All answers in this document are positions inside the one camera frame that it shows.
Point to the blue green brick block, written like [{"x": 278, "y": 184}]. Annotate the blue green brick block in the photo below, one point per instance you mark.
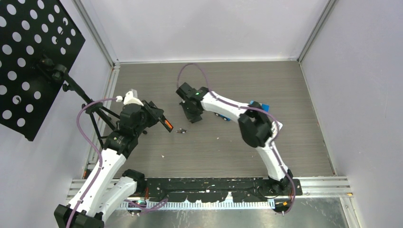
[{"x": 264, "y": 107}]

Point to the orange battery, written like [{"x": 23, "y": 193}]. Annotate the orange battery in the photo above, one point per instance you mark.
[{"x": 168, "y": 125}]

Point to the black perforated board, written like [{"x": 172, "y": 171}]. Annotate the black perforated board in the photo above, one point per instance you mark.
[{"x": 31, "y": 30}]

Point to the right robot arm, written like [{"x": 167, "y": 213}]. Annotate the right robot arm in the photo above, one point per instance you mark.
[{"x": 256, "y": 128}]

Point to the black remote control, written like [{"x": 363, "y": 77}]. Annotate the black remote control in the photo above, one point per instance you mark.
[{"x": 162, "y": 119}]

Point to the white air conditioner remote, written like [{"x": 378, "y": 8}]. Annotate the white air conditioner remote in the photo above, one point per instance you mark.
[{"x": 276, "y": 127}]

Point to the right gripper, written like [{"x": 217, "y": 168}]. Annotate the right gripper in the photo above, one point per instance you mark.
[{"x": 190, "y": 116}]

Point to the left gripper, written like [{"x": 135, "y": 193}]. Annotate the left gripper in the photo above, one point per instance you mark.
[{"x": 155, "y": 113}]

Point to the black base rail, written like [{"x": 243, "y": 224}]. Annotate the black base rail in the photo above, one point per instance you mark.
[{"x": 209, "y": 190}]

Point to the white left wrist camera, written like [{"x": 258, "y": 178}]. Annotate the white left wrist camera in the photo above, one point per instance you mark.
[{"x": 131, "y": 97}]

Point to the blue toy car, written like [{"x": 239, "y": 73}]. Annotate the blue toy car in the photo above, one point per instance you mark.
[{"x": 222, "y": 117}]

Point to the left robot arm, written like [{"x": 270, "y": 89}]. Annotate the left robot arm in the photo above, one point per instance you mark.
[{"x": 94, "y": 203}]

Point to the black tripod stand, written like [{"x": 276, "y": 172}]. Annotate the black tripod stand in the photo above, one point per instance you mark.
[{"x": 57, "y": 73}]

